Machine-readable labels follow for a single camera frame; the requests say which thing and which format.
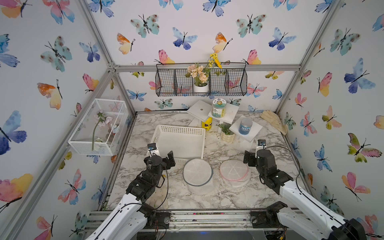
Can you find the green label jar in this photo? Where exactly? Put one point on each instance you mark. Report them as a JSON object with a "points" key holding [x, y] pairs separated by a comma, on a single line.
{"points": [[219, 107]]}

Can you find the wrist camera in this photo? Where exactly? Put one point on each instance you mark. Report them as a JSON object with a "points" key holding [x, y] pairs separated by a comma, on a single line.
{"points": [[153, 150], [260, 149]]}

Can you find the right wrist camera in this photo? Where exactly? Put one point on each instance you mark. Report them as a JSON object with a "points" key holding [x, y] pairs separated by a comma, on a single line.
{"points": [[260, 149]]}

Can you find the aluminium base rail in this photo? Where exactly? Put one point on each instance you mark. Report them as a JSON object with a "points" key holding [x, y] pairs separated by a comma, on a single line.
{"points": [[188, 220]]}

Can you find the white flower pot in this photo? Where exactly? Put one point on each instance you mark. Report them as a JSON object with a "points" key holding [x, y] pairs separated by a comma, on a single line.
{"points": [[201, 88]]}

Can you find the white mesh wall box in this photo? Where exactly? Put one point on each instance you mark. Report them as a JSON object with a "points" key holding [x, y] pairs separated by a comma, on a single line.
{"points": [[99, 130]]}

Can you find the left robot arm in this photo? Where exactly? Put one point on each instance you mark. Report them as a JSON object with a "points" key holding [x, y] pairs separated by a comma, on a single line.
{"points": [[132, 214]]}

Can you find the pink artificial flower stem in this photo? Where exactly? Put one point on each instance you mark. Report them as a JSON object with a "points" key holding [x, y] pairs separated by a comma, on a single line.
{"points": [[102, 121]]}

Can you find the blue label jar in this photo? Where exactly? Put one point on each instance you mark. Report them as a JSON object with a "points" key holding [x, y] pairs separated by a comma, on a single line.
{"points": [[245, 126]]}

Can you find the white mesh laundry bag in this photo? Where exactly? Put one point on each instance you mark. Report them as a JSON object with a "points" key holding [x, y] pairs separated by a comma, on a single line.
{"points": [[235, 173]]}

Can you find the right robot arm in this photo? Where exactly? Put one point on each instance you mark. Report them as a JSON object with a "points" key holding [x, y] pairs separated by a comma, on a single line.
{"points": [[285, 186]]}

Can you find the white tiered shelf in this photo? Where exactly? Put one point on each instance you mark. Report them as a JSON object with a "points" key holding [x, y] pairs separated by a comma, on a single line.
{"points": [[201, 111]]}

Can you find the small green potted plant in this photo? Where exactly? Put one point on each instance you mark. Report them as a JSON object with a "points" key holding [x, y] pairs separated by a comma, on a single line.
{"points": [[226, 134]]}

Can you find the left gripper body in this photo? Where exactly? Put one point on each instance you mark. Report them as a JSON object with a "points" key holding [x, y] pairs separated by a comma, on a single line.
{"points": [[165, 165]]}

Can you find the artificial flower bouquet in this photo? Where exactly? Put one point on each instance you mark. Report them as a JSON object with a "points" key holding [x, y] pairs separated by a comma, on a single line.
{"points": [[200, 73]]}

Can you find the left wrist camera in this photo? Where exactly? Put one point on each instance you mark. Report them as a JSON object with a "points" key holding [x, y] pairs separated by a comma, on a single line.
{"points": [[153, 150]]}

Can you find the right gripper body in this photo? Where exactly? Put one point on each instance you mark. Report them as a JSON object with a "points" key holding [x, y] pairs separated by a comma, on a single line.
{"points": [[252, 161]]}

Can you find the white plastic basket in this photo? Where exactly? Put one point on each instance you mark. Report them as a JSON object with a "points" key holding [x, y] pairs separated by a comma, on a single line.
{"points": [[186, 143]]}

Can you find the black wire wall basket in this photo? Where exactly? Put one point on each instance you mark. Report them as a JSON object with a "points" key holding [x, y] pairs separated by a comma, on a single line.
{"points": [[192, 80]]}

